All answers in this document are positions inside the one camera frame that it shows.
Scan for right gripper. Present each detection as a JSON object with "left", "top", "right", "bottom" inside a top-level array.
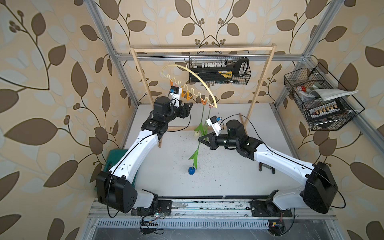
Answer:
[{"left": 198, "top": 130, "right": 239, "bottom": 150}]

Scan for yellow clip hanger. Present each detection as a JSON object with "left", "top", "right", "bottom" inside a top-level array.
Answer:
[{"left": 161, "top": 63, "right": 219, "bottom": 109}]

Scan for blue tulip flower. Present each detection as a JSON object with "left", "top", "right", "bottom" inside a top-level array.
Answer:
[{"left": 188, "top": 130, "right": 208, "bottom": 175}]

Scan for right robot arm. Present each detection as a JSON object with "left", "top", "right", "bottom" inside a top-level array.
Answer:
[{"left": 199, "top": 117, "right": 339, "bottom": 217}]

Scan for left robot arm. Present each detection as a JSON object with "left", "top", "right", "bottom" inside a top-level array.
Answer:
[{"left": 96, "top": 97, "right": 193, "bottom": 214}]

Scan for green plastic tool case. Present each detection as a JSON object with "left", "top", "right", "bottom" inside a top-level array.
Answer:
[{"left": 96, "top": 149, "right": 129, "bottom": 198}]

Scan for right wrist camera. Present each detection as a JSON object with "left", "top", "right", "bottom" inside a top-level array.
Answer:
[{"left": 206, "top": 116, "right": 222, "bottom": 137}]

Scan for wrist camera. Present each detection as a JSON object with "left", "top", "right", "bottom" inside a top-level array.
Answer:
[
  {"left": 169, "top": 86, "right": 182, "bottom": 108},
  {"left": 206, "top": 116, "right": 222, "bottom": 137}
]

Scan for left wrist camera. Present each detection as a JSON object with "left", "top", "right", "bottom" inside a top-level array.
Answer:
[{"left": 169, "top": 86, "right": 182, "bottom": 108}]

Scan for back wire basket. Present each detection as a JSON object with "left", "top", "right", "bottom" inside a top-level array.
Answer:
[{"left": 188, "top": 57, "right": 252, "bottom": 85}]

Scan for wire basket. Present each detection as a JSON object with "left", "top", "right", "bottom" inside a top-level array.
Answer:
[
  {"left": 188, "top": 57, "right": 252, "bottom": 85},
  {"left": 284, "top": 63, "right": 365, "bottom": 131}
]

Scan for orange handled pliers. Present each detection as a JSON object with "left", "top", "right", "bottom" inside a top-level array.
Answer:
[{"left": 259, "top": 163, "right": 276, "bottom": 175}]

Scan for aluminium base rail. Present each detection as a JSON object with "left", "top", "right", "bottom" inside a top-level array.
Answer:
[{"left": 88, "top": 198, "right": 337, "bottom": 230}]

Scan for wooden drying rack frame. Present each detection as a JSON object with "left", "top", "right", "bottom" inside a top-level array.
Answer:
[{"left": 130, "top": 43, "right": 278, "bottom": 148}]

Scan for right wire basket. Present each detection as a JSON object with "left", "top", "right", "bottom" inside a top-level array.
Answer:
[{"left": 284, "top": 63, "right": 365, "bottom": 131}]

